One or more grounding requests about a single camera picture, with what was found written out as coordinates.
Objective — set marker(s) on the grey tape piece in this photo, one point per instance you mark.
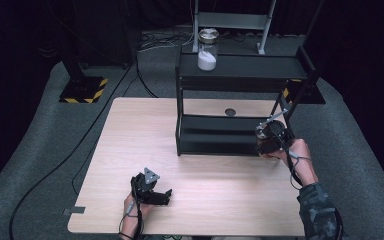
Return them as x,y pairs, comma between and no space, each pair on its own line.
74,211

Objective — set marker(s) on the black two-tier shelf rack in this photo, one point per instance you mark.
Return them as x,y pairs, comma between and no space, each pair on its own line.
233,76

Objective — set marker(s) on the grey metal stand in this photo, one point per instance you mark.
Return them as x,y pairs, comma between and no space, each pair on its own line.
233,20

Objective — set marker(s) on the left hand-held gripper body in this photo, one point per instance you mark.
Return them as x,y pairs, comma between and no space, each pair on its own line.
144,186

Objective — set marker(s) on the white powder glass jar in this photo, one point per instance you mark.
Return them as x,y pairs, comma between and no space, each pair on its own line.
208,53

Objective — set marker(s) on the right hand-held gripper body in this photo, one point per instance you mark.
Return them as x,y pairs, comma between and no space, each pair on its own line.
276,133

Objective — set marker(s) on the black stand with striped base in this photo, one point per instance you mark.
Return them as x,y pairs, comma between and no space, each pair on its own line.
308,91
83,88

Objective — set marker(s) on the round table grommet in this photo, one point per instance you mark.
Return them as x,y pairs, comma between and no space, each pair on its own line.
230,112

